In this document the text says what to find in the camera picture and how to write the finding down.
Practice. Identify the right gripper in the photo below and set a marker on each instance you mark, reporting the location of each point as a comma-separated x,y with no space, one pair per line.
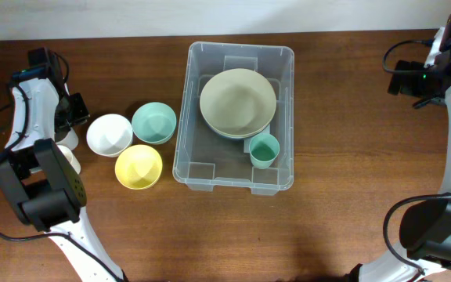
409,87

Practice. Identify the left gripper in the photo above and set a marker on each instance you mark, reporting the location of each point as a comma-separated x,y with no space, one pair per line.
82,114

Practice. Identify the beige plate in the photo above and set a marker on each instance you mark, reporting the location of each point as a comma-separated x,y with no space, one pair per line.
240,93

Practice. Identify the cream plate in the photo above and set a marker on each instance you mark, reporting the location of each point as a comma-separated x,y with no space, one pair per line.
242,126

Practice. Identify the green cup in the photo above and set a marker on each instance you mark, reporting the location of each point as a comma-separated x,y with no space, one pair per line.
264,149

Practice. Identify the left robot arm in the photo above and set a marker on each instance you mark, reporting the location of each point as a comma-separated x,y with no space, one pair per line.
41,186

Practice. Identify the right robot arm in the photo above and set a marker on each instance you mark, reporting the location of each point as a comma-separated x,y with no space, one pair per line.
417,230

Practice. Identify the grey cup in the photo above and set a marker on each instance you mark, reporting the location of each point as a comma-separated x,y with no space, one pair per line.
68,139

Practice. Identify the cream cup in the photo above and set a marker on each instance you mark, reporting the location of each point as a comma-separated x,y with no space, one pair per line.
68,154

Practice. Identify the white bowl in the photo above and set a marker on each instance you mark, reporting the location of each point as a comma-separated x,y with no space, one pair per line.
109,135

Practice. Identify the green bowl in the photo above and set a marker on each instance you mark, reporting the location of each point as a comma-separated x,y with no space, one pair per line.
154,123

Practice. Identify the yellow bowl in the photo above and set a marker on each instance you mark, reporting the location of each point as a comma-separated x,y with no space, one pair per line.
139,167

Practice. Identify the clear plastic storage bin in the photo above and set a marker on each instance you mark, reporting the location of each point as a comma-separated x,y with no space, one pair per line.
203,159

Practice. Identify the white label in bin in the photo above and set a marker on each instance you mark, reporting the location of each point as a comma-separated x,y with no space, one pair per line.
247,141

